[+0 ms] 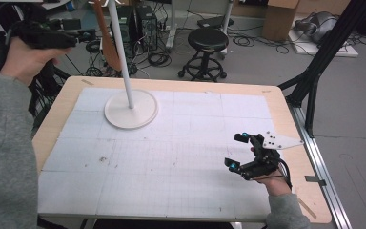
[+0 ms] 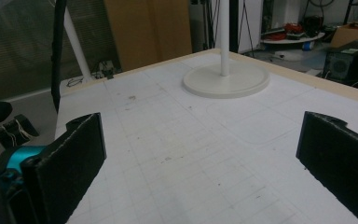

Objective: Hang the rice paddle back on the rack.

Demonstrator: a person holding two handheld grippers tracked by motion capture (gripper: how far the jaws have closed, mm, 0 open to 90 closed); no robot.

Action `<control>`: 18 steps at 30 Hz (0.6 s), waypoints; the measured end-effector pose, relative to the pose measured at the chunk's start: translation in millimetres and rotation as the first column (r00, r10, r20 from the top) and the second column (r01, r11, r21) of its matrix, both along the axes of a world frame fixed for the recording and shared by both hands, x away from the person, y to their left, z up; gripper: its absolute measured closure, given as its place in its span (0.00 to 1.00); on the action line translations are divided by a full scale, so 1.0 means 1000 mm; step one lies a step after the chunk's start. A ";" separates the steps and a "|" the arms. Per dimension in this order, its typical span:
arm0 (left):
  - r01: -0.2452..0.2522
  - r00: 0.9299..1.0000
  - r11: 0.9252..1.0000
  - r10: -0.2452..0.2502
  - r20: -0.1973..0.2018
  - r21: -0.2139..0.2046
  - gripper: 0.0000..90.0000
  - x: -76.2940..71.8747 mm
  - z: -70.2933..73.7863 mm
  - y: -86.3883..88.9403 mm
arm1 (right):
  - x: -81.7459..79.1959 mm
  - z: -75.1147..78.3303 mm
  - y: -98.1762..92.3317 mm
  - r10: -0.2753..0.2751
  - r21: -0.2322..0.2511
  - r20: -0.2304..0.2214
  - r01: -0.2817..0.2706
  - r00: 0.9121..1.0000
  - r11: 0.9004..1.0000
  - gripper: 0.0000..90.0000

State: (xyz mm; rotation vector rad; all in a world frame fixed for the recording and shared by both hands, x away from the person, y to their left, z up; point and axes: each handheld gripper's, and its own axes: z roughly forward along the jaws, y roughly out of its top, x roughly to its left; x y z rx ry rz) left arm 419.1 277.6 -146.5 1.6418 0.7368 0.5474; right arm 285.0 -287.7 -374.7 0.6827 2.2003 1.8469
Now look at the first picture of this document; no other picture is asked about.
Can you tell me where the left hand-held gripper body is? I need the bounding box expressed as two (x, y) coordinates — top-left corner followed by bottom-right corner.
(6, 18), (79, 51)

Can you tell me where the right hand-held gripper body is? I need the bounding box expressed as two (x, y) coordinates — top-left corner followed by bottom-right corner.
(241, 131), (304, 181)

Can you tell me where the brown wooden spatula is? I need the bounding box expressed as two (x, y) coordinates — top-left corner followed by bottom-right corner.
(93, 0), (123, 73)

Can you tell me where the white hook stand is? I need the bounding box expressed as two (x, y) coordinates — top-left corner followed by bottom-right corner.
(89, 0), (159, 130)

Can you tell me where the person's right hand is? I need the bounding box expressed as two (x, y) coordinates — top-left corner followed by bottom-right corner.
(250, 146), (293, 197)

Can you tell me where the person's left hand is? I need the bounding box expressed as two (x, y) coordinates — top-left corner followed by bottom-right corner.
(0, 36), (72, 86)

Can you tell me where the small grey power supply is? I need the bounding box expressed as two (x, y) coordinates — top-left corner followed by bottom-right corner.
(98, 37), (106, 61)

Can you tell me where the light wooden table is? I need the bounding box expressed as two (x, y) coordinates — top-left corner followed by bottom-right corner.
(31, 75), (333, 224)

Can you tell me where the black computer tower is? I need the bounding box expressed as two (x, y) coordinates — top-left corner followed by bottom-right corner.
(117, 6), (135, 44)
(135, 5), (158, 52)

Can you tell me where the black tape strip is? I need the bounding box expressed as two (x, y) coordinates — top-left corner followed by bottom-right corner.
(304, 175), (327, 187)

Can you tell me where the white grid paper mat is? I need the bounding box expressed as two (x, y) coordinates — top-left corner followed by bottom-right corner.
(37, 87), (275, 220)

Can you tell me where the black round stool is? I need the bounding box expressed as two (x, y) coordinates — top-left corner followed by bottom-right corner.
(177, 28), (230, 83)

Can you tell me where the black flat laptop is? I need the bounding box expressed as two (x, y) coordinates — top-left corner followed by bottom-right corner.
(197, 15), (234, 29)

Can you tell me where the brown cardboard box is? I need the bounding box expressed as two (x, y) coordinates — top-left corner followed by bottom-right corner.
(261, 0), (300, 42)

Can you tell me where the white flat board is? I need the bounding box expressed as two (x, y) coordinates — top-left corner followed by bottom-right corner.
(288, 30), (360, 58)

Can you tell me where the grey bag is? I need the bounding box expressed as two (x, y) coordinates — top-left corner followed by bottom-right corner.
(294, 11), (339, 44)

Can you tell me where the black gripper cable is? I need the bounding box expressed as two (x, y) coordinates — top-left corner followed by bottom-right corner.
(277, 158), (294, 190)

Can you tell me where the aluminium rail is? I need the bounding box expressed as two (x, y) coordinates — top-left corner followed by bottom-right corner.
(287, 104), (352, 229)

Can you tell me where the coiled black floor cable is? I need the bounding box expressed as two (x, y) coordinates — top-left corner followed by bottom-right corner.
(147, 51), (173, 69)

